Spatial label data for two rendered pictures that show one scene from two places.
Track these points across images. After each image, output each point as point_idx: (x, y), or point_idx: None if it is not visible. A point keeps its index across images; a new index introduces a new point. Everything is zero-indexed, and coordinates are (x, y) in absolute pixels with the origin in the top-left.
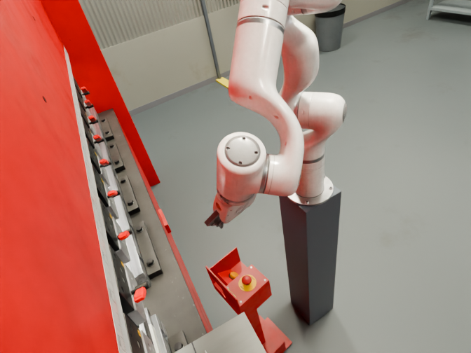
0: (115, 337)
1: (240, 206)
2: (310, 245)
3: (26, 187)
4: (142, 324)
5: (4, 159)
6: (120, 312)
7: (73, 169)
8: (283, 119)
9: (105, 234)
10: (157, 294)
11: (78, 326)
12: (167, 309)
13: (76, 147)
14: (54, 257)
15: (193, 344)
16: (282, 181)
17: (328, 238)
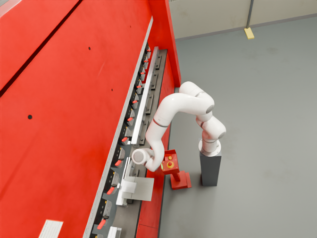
0: (101, 177)
1: None
2: (202, 165)
3: (86, 142)
4: (126, 162)
5: (81, 138)
6: (108, 167)
7: (113, 117)
8: (154, 153)
9: (117, 139)
10: None
11: (87, 177)
12: None
13: (121, 101)
14: (87, 160)
15: (135, 177)
16: (148, 168)
17: (213, 166)
